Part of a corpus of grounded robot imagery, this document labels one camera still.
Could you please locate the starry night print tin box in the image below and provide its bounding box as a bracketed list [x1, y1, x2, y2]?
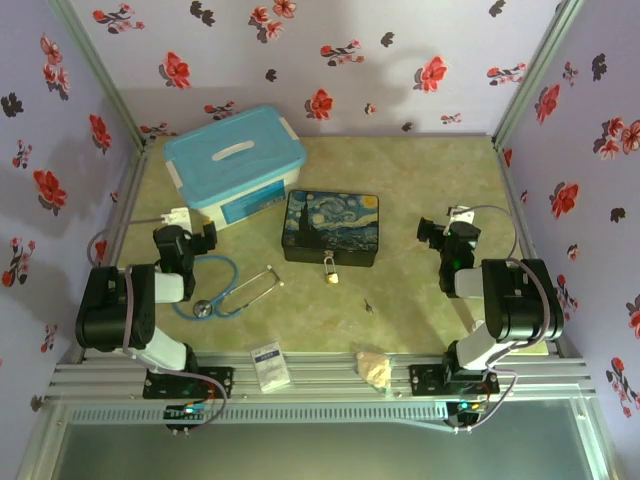
[281, 188, 381, 270]

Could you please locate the blue tube stethoscope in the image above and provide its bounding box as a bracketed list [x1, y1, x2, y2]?
[171, 253, 287, 321]

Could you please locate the blue lidded plastic storage box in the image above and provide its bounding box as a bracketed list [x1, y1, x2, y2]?
[163, 103, 308, 232]

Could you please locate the white flat paper packet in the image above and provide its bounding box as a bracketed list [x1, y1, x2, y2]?
[249, 340, 292, 394]

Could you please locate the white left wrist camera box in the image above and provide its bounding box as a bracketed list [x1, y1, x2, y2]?
[160, 206, 192, 227]

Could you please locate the grey right arm cable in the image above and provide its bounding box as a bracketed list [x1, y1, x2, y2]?
[444, 203, 554, 434]

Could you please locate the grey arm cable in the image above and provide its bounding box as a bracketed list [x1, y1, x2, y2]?
[86, 214, 229, 435]
[444, 203, 554, 434]

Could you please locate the aluminium side frame rail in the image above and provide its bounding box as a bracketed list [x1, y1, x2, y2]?
[494, 143, 584, 359]
[58, 143, 150, 366]

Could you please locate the grey left arm cable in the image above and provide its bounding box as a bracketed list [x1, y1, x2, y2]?
[86, 214, 229, 435]

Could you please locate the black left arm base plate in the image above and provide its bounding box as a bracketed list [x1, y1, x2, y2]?
[142, 365, 236, 401]

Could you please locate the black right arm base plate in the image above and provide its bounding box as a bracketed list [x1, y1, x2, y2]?
[408, 363, 501, 397]

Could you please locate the aluminium front frame rail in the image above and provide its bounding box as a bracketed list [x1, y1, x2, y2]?
[48, 348, 597, 402]

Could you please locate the aluminium frame corner post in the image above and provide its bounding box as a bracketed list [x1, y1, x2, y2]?
[48, 0, 150, 151]
[491, 0, 586, 151]

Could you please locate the grey slotted cable duct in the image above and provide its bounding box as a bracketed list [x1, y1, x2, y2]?
[66, 403, 452, 427]

